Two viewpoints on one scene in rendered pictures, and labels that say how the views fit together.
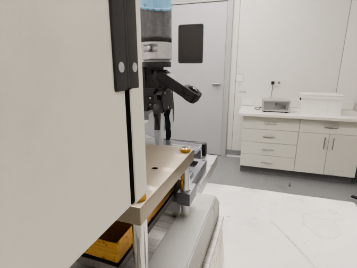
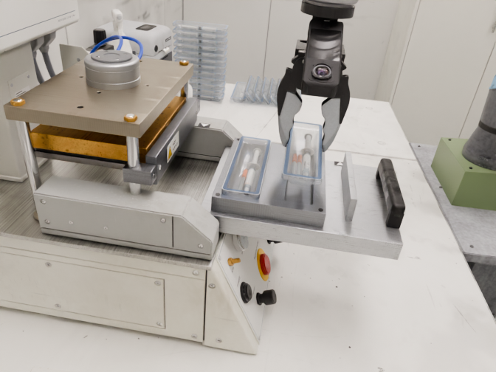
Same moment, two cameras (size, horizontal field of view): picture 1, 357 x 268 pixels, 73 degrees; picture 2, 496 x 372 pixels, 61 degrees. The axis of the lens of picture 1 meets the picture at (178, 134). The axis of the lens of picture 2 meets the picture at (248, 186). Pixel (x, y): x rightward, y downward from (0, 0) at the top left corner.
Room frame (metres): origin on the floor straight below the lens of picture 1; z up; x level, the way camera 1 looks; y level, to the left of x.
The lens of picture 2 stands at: (0.39, -0.52, 1.34)
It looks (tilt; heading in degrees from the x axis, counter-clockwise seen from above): 32 degrees down; 76
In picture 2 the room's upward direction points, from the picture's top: 6 degrees clockwise
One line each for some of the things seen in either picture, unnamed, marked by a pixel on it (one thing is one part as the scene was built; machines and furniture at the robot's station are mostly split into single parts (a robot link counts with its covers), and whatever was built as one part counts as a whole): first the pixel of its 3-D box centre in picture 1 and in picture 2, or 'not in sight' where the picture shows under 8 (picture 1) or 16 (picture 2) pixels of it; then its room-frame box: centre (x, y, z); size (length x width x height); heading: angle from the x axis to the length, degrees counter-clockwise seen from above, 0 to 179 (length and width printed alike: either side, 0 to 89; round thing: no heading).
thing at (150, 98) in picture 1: (154, 86); (320, 47); (0.62, 0.06, 1.19); 0.09 x 0.08 x 0.12; 70
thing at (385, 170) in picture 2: (183, 146); (389, 190); (0.75, -0.02, 0.99); 0.15 x 0.02 x 0.04; 71
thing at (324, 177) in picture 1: (289, 165); not in sight; (2.86, -1.40, 0.05); 1.19 x 0.49 x 0.10; 73
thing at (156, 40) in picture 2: not in sight; (135, 49); (0.32, 1.15, 0.88); 0.25 x 0.20 x 0.17; 157
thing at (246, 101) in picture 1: (294, 103); not in sight; (3.09, -1.47, 0.80); 1.29 x 0.04 x 0.10; 73
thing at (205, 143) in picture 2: not in sight; (186, 135); (0.45, 0.24, 0.96); 0.26 x 0.05 x 0.07; 161
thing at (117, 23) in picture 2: not in sight; (119, 49); (0.28, 1.00, 0.92); 0.09 x 0.08 x 0.25; 103
